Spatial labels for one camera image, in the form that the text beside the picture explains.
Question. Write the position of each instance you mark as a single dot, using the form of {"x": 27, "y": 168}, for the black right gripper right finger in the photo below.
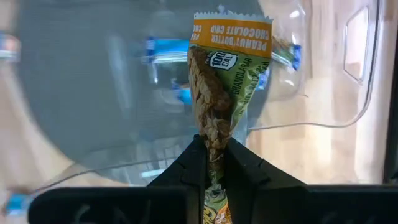
{"x": 280, "y": 202}

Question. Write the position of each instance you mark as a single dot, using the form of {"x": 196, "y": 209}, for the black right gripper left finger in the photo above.
{"x": 174, "y": 199}

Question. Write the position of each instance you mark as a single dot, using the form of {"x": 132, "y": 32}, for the orange peanut butter granola bar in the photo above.
{"x": 236, "y": 71}

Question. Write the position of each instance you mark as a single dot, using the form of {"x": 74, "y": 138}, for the grey round mat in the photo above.
{"x": 77, "y": 93}

